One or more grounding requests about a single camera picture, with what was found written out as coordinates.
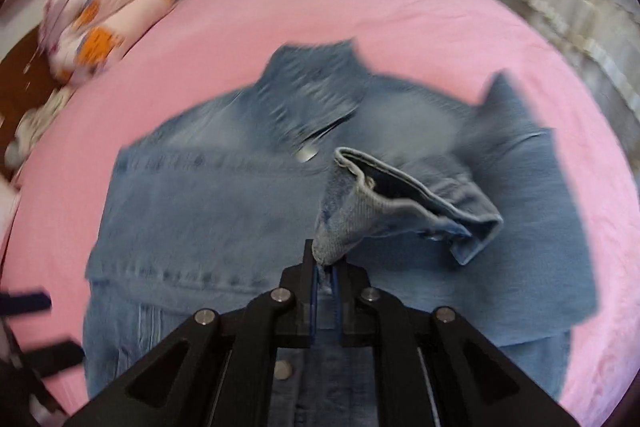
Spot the folded cartoon bear quilt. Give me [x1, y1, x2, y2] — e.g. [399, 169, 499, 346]
[38, 0, 176, 86]

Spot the dark wooden headboard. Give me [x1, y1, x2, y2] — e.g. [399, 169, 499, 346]
[0, 27, 60, 179]

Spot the crumpled grey white cloth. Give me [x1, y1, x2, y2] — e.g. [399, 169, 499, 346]
[4, 87, 74, 170]

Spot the blue denim jacket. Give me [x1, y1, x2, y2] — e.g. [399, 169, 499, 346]
[82, 42, 597, 426]

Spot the cream lace covered furniture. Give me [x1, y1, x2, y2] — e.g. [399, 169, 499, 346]
[501, 0, 639, 171]

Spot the pink bed blanket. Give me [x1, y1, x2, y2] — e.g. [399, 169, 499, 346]
[2, 0, 639, 426]

